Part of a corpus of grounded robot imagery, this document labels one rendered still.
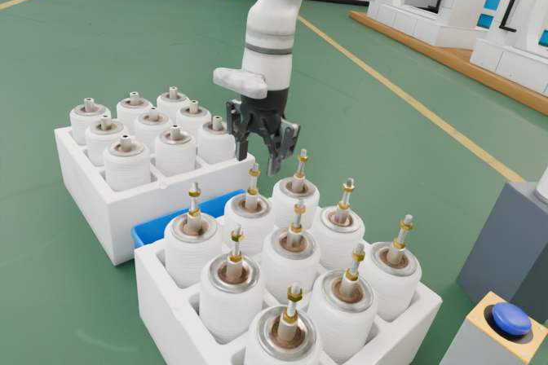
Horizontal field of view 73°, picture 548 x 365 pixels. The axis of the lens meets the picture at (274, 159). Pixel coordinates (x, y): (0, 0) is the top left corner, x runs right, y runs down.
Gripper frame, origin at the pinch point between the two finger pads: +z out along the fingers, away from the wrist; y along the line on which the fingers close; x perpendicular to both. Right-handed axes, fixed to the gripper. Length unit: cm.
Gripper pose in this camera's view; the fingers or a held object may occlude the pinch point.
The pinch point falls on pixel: (257, 160)
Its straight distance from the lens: 63.9
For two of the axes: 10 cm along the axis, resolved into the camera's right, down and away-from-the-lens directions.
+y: -7.9, -3.8, 4.8
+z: -1.1, 8.6, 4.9
